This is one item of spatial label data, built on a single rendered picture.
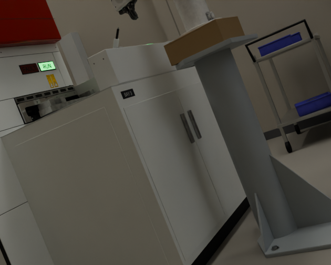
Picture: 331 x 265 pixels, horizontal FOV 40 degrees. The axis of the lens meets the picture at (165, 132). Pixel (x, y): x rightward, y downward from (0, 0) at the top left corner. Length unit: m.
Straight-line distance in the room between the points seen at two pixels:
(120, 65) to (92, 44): 3.66
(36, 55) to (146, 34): 2.71
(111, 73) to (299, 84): 2.93
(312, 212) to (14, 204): 1.23
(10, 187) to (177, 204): 0.72
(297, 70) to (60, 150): 2.98
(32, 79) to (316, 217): 1.45
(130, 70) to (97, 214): 0.59
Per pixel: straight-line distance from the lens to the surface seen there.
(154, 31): 4.97
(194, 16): 1.87
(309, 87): 4.44
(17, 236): 2.02
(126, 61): 1.83
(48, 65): 2.47
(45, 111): 2.20
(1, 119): 2.13
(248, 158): 1.86
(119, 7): 2.15
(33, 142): 1.96
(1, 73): 2.23
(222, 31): 1.80
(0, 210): 2.00
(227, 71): 1.84
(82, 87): 2.52
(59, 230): 2.03
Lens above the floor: 0.67
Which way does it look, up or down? 3 degrees down
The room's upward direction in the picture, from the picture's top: 22 degrees counter-clockwise
